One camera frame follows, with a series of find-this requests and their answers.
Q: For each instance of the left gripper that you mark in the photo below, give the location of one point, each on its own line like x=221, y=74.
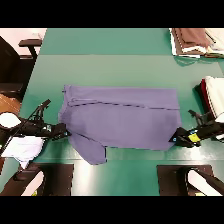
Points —
x=60, y=130

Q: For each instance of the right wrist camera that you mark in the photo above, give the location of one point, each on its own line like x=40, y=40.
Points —
x=200, y=117

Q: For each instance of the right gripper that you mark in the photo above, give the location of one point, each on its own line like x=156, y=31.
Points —
x=186, y=137

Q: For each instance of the purple shirt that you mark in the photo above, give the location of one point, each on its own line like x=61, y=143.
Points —
x=123, y=116

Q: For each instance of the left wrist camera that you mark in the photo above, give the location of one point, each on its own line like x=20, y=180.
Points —
x=41, y=108

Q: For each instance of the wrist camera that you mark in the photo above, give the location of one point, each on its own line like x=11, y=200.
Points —
x=200, y=117
x=41, y=108

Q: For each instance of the white garment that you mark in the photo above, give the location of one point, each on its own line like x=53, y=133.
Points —
x=216, y=40
x=216, y=95
x=23, y=148

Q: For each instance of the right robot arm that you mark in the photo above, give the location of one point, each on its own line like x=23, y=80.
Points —
x=210, y=128

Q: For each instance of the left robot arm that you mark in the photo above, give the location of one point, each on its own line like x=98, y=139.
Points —
x=26, y=128

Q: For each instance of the brown garment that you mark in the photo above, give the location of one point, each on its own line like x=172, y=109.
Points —
x=191, y=40

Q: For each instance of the red garment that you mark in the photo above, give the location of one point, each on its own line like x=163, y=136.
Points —
x=206, y=95

